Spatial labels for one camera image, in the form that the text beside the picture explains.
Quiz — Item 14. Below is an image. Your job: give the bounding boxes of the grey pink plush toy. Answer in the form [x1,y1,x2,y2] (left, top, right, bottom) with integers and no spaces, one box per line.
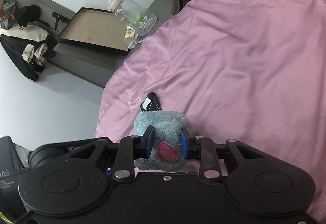
[134,111,195,172]

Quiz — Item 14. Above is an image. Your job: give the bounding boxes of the black stitched felt toy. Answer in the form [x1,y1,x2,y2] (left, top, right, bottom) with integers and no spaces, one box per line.
[140,92,162,111]

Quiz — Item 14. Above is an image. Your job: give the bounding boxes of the grey door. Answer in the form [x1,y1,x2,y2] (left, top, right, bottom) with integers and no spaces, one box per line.
[0,0,179,88]

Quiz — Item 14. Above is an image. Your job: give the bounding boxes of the pink bed sheet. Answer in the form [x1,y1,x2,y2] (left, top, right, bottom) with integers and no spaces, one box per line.
[96,0,325,223]

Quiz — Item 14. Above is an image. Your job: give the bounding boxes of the large clear water jug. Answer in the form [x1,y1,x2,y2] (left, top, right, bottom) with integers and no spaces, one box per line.
[108,0,157,37]

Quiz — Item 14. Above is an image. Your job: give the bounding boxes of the black framed board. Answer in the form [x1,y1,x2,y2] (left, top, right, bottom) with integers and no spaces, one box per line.
[58,7,129,55]

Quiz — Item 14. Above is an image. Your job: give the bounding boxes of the black and beige hanging clothes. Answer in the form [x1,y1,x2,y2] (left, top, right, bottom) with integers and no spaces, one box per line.
[1,5,57,82]

